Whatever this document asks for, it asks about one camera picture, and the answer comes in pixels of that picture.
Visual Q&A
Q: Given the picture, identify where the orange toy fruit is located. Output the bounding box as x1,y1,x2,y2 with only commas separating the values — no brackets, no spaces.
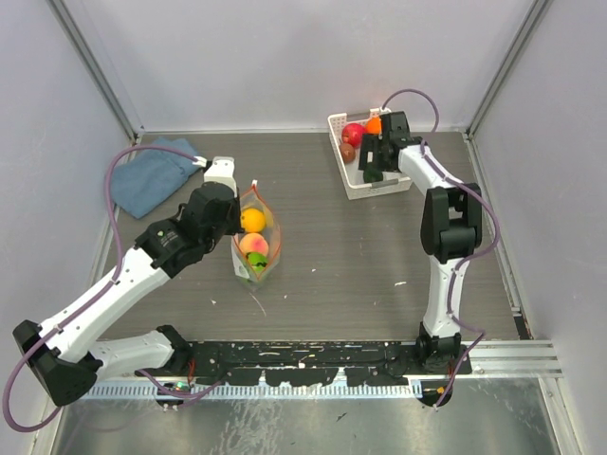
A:
365,117,382,135

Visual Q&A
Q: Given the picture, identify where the red toy apple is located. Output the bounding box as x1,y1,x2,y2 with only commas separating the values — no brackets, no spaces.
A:
341,123,366,148

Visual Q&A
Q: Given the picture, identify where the yellow toy lemon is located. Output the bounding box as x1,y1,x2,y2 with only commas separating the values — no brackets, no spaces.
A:
241,208,267,233

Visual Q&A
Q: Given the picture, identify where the pink toy peach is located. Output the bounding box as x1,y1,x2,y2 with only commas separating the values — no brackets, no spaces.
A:
239,233,269,256

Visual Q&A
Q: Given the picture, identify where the clear zip bag orange zipper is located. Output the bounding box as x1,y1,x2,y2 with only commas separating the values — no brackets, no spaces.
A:
230,180,283,288

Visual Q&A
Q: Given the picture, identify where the green toy fruit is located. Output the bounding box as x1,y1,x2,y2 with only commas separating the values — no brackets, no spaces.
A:
245,251,268,284

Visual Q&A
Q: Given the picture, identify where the dark green toy avocado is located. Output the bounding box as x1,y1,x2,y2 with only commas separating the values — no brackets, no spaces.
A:
363,167,384,184

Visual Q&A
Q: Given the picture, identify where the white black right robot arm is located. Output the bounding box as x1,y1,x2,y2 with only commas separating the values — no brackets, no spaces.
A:
359,111,483,373

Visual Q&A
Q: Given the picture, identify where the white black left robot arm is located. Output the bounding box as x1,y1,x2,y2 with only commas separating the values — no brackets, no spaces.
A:
13,181,242,407

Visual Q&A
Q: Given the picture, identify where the brown toy kiwi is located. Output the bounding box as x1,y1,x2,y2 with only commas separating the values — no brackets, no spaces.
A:
339,143,357,164

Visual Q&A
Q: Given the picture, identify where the white perforated plastic basket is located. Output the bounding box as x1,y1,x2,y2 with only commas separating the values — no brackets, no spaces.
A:
327,107,413,200

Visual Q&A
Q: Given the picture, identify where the blue folded cloth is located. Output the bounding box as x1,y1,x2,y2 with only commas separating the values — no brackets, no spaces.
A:
104,137,202,219

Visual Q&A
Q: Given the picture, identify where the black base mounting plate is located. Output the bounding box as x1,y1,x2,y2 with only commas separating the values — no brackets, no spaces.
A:
148,341,459,387

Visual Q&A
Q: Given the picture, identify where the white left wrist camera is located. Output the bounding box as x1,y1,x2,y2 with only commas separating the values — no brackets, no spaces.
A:
193,156,238,195

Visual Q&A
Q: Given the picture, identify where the left aluminium corner post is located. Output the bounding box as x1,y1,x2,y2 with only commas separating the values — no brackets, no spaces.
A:
46,0,139,143

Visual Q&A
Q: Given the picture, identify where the aluminium corner post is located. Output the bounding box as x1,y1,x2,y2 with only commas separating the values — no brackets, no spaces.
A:
465,0,553,140
46,0,139,143

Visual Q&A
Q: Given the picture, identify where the blue slotted cable duct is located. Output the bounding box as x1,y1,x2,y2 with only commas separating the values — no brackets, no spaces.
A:
83,380,423,400

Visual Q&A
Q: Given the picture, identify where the right aluminium corner post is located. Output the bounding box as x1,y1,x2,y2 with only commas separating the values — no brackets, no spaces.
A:
465,0,553,140

